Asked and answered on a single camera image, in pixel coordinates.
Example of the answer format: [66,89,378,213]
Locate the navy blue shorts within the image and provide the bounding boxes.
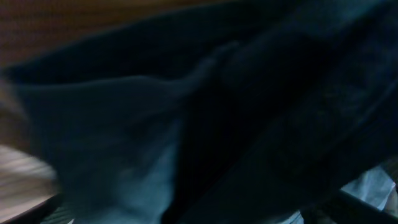
[1,1,397,223]

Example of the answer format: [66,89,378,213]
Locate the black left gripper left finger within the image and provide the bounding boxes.
[1,194,74,224]

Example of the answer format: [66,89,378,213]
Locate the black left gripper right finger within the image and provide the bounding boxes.
[300,190,397,224]

